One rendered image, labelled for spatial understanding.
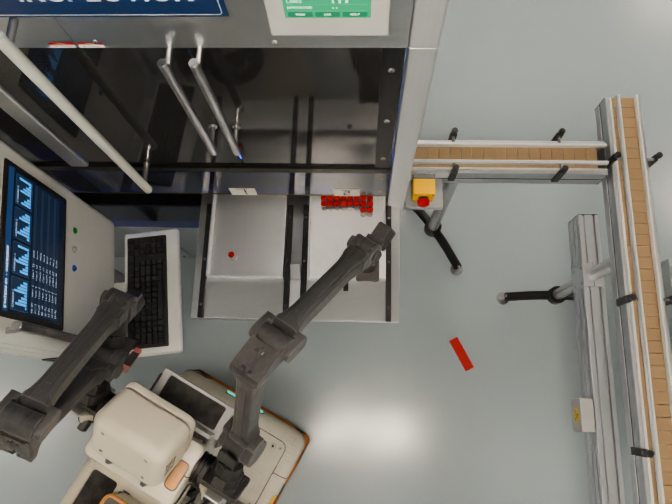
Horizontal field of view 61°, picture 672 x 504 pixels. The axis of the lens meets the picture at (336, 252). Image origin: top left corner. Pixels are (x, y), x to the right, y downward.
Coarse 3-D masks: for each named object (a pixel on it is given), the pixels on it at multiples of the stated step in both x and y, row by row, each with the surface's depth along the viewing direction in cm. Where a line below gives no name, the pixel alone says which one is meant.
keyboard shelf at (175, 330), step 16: (176, 240) 207; (176, 256) 205; (176, 272) 204; (176, 288) 202; (176, 304) 201; (176, 320) 199; (176, 336) 198; (144, 352) 197; (160, 352) 197; (176, 352) 197
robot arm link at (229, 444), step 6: (228, 438) 144; (228, 444) 144; (234, 444) 143; (222, 450) 144; (228, 450) 145; (234, 450) 143; (240, 450) 143; (222, 456) 144; (228, 456) 144; (234, 456) 145; (222, 462) 145; (228, 462) 144; (234, 462) 143; (240, 462) 147; (234, 468) 145
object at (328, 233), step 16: (320, 208) 200; (384, 208) 195; (320, 224) 198; (336, 224) 198; (352, 224) 198; (368, 224) 197; (320, 240) 197; (336, 240) 196; (320, 256) 195; (336, 256) 195; (384, 256) 191; (320, 272) 194; (384, 272) 189
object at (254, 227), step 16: (224, 208) 201; (240, 208) 201; (256, 208) 201; (272, 208) 200; (224, 224) 200; (240, 224) 199; (256, 224) 199; (272, 224) 199; (224, 240) 198; (240, 240) 198; (256, 240) 198; (272, 240) 197; (208, 256) 193; (224, 256) 197; (240, 256) 196; (256, 256) 196; (272, 256) 196; (208, 272) 194; (224, 272) 195; (240, 272) 195; (256, 272) 195; (272, 272) 194
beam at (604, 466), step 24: (576, 216) 232; (576, 240) 231; (576, 264) 231; (576, 288) 230; (600, 288) 222; (576, 312) 230; (600, 312) 219; (600, 336) 217; (600, 360) 215; (600, 384) 212; (600, 408) 211; (600, 432) 208; (600, 456) 206; (600, 480) 204
